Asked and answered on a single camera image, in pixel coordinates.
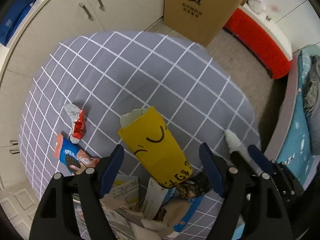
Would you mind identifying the white plastic bag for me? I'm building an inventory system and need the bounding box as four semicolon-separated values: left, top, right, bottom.
246;0;267;14

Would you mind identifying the red bench white top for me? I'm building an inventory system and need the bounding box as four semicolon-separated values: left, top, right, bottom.
224;2;293;80

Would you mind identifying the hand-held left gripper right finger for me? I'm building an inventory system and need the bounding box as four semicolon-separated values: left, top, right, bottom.
199;142;293;240

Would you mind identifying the large cardboard box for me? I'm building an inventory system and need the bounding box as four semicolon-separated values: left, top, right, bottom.
164;0;255;47

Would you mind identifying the red white wrapper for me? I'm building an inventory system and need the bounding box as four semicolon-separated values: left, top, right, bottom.
64;103;87;144

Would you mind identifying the grey duvet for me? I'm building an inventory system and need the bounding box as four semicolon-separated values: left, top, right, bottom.
302;55;320;155

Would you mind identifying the dark patterned wrapper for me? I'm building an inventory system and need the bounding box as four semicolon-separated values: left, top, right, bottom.
177;172;213;199

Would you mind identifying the bunk bed, teal mattress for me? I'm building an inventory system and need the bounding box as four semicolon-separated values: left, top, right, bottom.
276;46;320;193

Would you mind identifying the grey checked tablecloth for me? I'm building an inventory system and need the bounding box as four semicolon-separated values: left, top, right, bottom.
18;31;262;240

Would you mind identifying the printed newspaper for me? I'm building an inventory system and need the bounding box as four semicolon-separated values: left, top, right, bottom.
72;195;143;240

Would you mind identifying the brown paper bag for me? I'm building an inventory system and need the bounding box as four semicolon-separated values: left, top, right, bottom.
141;200;192;238

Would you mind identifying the blue bag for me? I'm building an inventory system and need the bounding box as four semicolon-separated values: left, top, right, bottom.
0;0;37;46

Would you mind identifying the yellow paper bag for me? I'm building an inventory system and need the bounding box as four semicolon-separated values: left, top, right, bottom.
117;106;193;189

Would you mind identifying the blue white packet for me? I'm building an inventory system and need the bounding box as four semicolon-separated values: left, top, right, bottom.
145;177;204;233

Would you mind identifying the blue cookie packet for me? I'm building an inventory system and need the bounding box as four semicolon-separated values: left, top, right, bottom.
55;134;100;175

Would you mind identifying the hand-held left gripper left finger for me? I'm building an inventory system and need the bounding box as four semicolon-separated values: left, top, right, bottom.
29;144;125;240

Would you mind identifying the white printed paper box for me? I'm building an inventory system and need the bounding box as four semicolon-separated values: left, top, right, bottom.
111;174;140;212

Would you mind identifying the small white bottle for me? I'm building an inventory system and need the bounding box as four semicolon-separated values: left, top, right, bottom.
224;129;263;173

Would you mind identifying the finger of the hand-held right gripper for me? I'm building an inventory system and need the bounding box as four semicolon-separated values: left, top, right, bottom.
230;151;260;178
247;145;275;175

